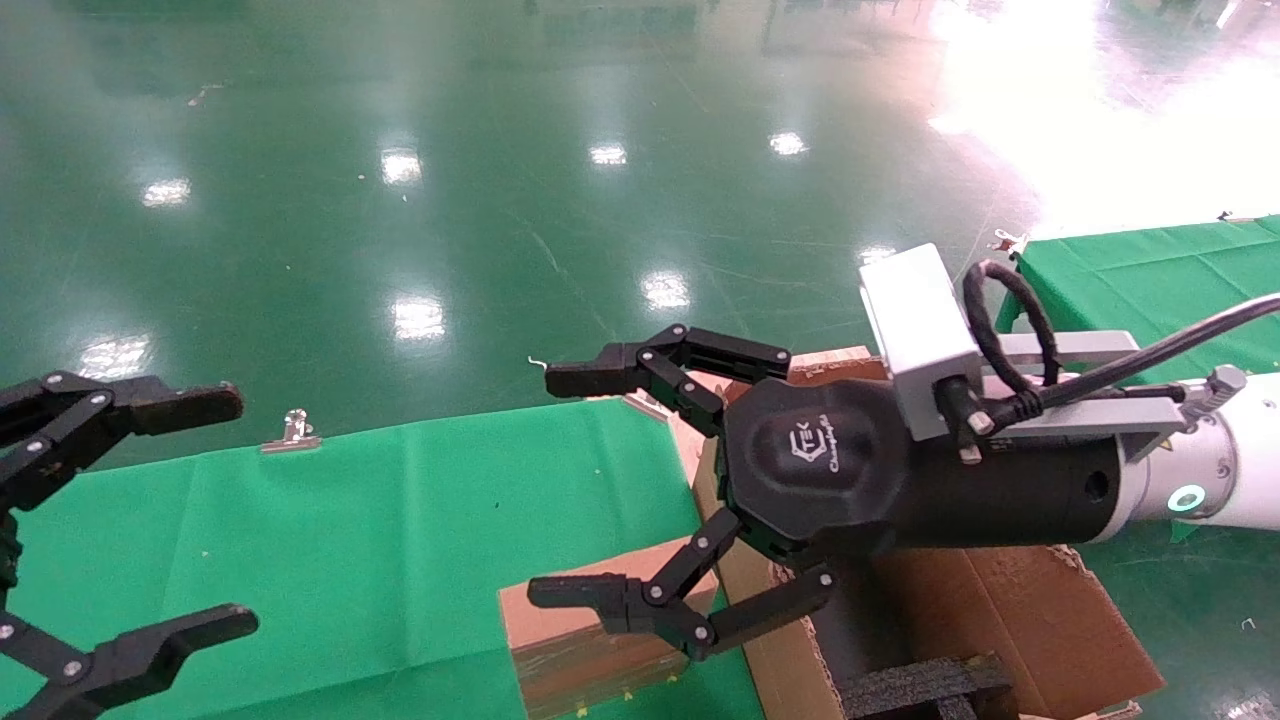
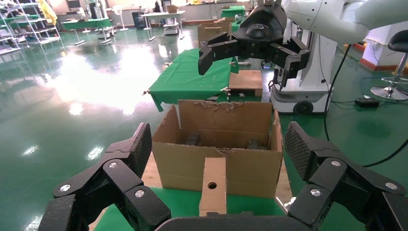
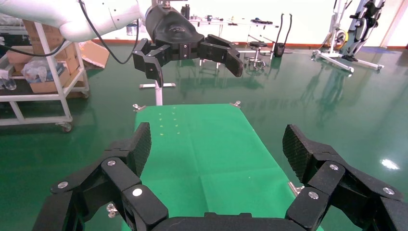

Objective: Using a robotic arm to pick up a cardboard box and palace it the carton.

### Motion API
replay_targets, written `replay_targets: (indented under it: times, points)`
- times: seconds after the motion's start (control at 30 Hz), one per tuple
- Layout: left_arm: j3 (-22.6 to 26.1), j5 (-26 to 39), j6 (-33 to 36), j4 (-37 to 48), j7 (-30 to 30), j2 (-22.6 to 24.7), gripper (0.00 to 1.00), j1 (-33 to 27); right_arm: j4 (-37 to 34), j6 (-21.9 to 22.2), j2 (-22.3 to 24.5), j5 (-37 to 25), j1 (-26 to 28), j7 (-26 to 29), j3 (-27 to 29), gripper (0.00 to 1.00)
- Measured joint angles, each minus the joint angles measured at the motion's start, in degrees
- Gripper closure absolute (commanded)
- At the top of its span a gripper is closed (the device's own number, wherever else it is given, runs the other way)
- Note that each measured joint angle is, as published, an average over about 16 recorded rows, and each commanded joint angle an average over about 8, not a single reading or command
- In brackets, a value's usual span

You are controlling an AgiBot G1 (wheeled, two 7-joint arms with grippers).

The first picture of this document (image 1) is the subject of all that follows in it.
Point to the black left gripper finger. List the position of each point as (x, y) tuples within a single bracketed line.
[(190, 632), (180, 405)]

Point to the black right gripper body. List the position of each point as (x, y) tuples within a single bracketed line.
[(820, 470)]

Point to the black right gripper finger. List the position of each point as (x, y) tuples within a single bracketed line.
[(610, 370), (620, 602)]

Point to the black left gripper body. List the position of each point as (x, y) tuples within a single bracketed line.
[(6, 550)]

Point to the tall brown cardboard box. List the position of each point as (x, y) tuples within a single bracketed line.
[(570, 650)]

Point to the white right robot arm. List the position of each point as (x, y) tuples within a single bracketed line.
[(1240, 470)]

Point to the open brown carton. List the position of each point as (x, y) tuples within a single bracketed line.
[(1040, 620)]

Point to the large green tablecloth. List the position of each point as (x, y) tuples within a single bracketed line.
[(400, 540)]

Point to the black foam insert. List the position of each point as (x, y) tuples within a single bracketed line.
[(920, 690)]

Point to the small green tablecloth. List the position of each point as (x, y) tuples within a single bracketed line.
[(1150, 280)]

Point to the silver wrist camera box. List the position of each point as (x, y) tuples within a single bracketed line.
[(915, 320)]

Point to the silver camera mount bracket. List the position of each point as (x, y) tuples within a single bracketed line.
[(1080, 412)]

